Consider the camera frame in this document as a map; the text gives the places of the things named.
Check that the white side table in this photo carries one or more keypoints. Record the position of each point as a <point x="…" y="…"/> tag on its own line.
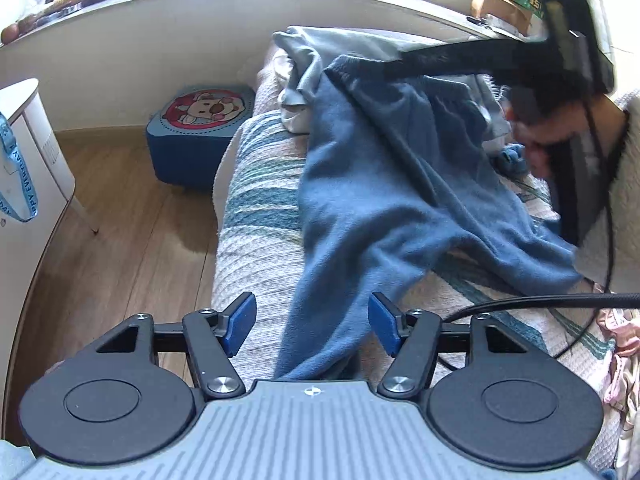
<point x="30" y="130"/>

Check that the blue printed ribbon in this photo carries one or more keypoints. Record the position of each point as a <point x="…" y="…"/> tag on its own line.
<point x="12" y="160"/>

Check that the dark blue fleece pants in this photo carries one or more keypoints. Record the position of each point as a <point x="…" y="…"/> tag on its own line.
<point x="390" y="185"/>

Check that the person's right hand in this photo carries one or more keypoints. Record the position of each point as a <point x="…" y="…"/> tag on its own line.
<point x="535" y="156"/>

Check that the blue cartoon dog stool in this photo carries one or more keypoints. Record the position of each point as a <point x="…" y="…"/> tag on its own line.
<point x="200" y="155"/>

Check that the pink trimmed pajama top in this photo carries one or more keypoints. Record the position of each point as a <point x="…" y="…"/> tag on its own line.
<point x="622" y="330"/>

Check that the blue rolled sock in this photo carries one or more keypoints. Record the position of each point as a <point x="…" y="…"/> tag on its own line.
<point x="510" y="159"/>

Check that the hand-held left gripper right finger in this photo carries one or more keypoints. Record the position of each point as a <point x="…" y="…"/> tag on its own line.
<point x="382" y="321"/>

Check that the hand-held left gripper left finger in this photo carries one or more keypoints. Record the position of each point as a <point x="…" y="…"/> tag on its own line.
<point x="240" y="322"/>

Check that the light blue fleece garment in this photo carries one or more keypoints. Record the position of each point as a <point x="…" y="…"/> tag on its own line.
<point x="310" y="50"/>

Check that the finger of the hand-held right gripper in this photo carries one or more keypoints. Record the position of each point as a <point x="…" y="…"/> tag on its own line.
<point x="460" y="60"/>

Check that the striped waffle blanket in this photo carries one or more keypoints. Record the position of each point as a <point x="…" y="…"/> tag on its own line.
<point x="260" y="200"/>

